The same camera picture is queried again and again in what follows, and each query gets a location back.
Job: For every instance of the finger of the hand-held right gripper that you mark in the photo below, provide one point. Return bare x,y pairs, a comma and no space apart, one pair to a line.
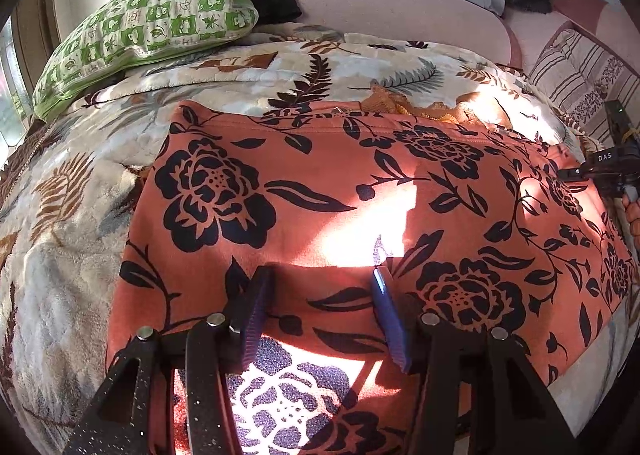
577,173

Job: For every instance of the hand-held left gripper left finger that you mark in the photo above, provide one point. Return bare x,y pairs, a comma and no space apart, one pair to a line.
256,307

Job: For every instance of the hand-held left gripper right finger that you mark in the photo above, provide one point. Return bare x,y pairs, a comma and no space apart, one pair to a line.
391,317

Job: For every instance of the orange floral garment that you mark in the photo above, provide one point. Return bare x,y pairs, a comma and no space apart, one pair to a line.
320,215

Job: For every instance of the person's right hand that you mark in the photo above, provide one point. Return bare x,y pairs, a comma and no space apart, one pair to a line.
633,217

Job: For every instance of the striped floral cushion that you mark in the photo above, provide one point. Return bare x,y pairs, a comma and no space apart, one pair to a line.
575,80

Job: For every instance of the pink upholstered sofa back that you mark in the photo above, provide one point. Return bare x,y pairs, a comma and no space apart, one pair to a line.
575,15

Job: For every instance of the cream leaf print blanket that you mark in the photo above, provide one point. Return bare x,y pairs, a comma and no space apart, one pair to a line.
75,215

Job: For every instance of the pink bolster cushion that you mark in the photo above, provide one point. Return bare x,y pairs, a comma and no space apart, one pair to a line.
400,20

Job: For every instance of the green patterned pillow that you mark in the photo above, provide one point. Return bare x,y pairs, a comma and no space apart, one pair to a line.
150,25

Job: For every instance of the patterned glass window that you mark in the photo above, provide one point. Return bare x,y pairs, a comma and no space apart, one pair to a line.
10,85

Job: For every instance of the wooden window frame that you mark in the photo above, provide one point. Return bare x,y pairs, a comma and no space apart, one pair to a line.
35,30

